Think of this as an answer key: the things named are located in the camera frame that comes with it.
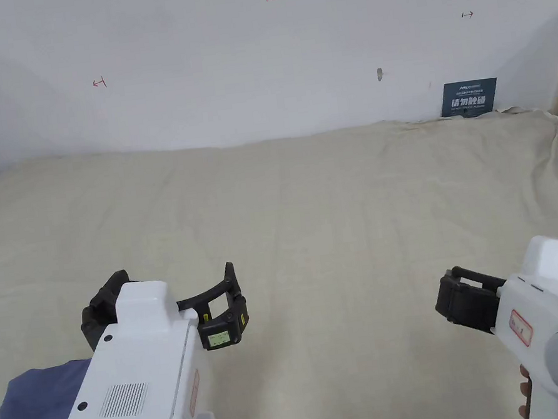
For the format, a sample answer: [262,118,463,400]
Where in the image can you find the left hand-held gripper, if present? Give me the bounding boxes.
[42,256,261,419]

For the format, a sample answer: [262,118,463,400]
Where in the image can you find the person's right hand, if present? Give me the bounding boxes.
[515,365,536,416]

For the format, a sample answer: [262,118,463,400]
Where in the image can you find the bed with beige sheet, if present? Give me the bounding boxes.
[0,96,558,419]

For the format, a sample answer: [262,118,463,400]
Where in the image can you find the dark blue sign card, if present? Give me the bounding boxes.
[437,76,502,120]

